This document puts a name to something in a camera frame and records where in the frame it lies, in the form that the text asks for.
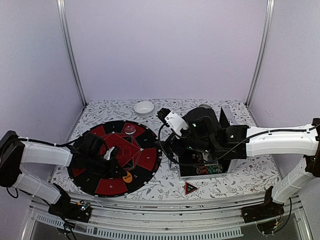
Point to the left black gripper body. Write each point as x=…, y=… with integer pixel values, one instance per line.
x=106, y=170

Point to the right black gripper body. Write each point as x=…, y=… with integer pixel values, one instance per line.
x=199, y=146

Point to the orange big blind button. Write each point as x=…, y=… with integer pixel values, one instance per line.
x=128, y=178

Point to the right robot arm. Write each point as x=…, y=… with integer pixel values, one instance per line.
x=303, y=140

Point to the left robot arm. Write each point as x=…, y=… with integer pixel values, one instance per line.
x=19, y=155

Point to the aluminium poker chip case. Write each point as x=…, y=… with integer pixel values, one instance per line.
x=224, y=140

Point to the lower poker chip row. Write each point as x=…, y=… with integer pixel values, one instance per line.
x=209, y=169

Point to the striped grey white cup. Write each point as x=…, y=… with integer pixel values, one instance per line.
x=205, y=106

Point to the red black triangle card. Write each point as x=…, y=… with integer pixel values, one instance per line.
x=189, y=188

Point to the round red black poker mat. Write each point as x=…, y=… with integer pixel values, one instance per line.
x=138, y=154

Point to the white ceramic bowl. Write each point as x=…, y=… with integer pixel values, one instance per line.
x=144, y=109

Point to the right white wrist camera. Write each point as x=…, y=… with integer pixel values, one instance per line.
x=174, y=122

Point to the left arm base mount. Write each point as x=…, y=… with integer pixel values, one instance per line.
x=66, y=210

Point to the front aluminium rail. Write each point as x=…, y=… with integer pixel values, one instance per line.
x=201, y=219

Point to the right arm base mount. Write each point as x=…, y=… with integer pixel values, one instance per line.
x=262, y=211

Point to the left aluminium frame post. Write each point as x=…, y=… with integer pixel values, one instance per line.
x=61, y=7

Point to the aluminium frame post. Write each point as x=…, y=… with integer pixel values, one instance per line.
x=61, y=7
x=270, y=4

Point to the right aluminium frame post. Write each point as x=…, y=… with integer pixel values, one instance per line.
x=270, y=4

